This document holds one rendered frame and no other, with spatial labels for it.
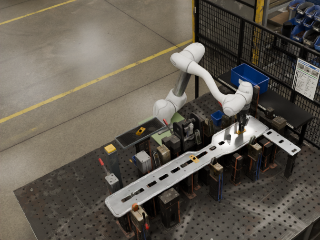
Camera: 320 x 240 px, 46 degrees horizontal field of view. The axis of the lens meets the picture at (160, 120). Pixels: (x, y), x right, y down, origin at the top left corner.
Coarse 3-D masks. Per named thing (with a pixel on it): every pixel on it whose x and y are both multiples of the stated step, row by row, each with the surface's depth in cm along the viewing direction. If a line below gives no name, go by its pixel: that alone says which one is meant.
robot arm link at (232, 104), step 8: (192, 64) 283; (192, 72) 284; (200, 72) 280; (208, 72) 280; (208, 80) 274; (216, 88) 268; (216, 96) 264; (224, 96) 261; (232, 96) 259; (240, 96) 259; (224, 104) 257; (232, 104) 254; (240, 104) 256; (224, 112) 257; (232, 112) 254
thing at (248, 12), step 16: (224, 0) 481; (240, 0) 455; (256, 0) 433; (208, 16) 522; (256, 16) 442; (208, 32) 538; (224, 32) 508; (256, 32) 453; (256, 48) 466; (256, 64) 484
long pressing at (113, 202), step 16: (256, 128) 295; (224, 144) 284; (240, 144) 283; (176, 160) 275; (208, 160) 273; (144, 176) 265; (160, 176) 265; (176, 176) 264; (128, 192) 256; (144, 192) 255; (160, 192) 255; (112, 208) 247; (128, 208) 246
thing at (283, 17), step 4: (288, 8) 558; (284, 12) 558; (288, 12) 557; (276, 16) 551; (280, 16) 550; (284, 16) 550; (288, 16) 549; (276, 20) 541; (280, 20) 541; (284, 20) 540
